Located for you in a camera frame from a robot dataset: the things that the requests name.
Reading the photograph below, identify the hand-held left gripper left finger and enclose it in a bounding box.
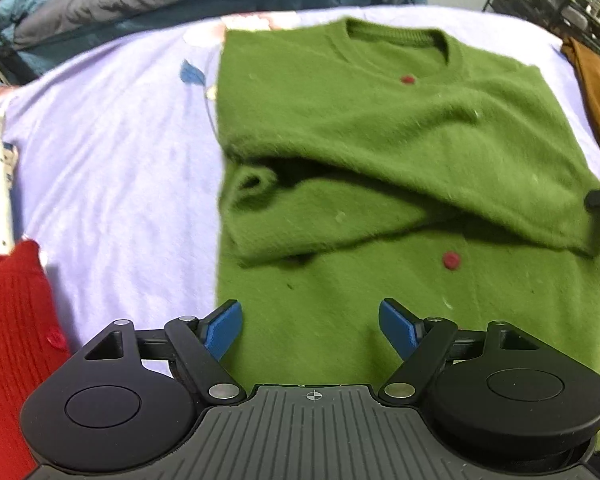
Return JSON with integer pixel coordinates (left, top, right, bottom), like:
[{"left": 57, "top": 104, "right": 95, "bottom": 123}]
[{"left": 82, "top": 299, "right": 247, "bottom": 405}]

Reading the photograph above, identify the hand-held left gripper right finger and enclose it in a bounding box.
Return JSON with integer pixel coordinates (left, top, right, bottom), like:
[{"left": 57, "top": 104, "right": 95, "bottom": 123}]
[{"left": 378, "top": 298, "right": 540, "bottom": 405}]

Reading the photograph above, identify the green knitted sweater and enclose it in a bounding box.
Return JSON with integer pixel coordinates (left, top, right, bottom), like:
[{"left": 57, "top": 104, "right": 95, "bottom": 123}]
[{"left": 212, "top": 16, "right": 600, "bottom": 453}]

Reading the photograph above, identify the purple floral bed sheet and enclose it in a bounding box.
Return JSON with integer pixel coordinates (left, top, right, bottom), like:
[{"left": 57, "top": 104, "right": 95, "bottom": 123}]
[{"left": 2, "top": 5, "right": 600, "bottom": 352}]

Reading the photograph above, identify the red knitted garment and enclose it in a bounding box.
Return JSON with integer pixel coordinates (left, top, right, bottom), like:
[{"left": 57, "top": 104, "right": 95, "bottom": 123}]
[{"left": 0, "top": 239, "right": 74, "bottom": 480}]

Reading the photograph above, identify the grey duvet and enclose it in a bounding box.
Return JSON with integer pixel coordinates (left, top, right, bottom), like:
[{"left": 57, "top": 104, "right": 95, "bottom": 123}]
[{"left": 12, "top": 0, "right": 352, "bottom": 52}]

